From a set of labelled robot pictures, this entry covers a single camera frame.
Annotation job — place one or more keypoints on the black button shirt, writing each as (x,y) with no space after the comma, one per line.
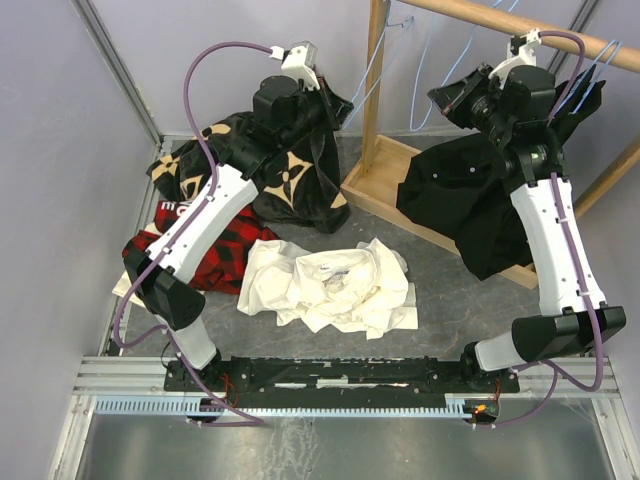
(455,189)

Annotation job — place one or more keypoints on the black beige patterned fleece blanket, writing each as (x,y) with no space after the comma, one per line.
(296,175)

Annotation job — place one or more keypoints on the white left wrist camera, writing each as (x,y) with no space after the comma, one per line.
(298,62)

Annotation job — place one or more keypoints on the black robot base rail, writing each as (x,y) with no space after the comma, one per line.
(247,392)

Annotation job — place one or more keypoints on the light blue hanger with shirt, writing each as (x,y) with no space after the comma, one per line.
(573,95)

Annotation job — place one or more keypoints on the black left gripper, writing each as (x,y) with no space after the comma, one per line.
(334,108)

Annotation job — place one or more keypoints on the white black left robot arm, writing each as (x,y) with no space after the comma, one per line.
(160,275)

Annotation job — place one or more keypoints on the white dress shirt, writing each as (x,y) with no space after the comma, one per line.
(362,289)

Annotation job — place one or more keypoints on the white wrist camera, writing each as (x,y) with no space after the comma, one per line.
(298,62)
(521,52)

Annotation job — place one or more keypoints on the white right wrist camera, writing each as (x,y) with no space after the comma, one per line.
(521,52)

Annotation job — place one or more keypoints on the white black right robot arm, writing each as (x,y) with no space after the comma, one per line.
(575,316)

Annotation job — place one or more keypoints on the wooden clothes rack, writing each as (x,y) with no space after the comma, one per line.
(376,176)

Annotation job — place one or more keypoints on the cream folded cloth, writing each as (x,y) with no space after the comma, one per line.
(122,286)

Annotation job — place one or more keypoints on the aluminium frame rail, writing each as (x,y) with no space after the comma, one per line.
(90,17)

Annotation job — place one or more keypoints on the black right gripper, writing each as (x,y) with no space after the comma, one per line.
(453,98)

